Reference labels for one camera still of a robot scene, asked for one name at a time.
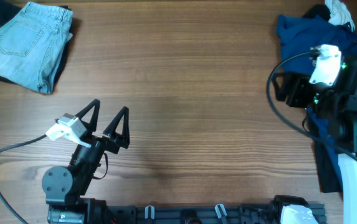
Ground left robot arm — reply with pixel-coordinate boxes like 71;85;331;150
42;99;130;223

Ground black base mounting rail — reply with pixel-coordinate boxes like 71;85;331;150
47;203;327;224

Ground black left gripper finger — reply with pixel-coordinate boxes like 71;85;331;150
74;98;101;133
102;106;131;144

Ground white shirt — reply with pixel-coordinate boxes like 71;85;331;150
325;0;356;32

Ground black garment at right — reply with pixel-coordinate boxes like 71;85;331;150
282;3;344;194

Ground dark blue shirt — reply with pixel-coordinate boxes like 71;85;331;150
275;14;357;187

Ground light blue folded jeans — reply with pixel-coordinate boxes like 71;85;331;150
0;1;74;94

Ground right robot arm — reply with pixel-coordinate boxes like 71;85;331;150
267;57;357;223

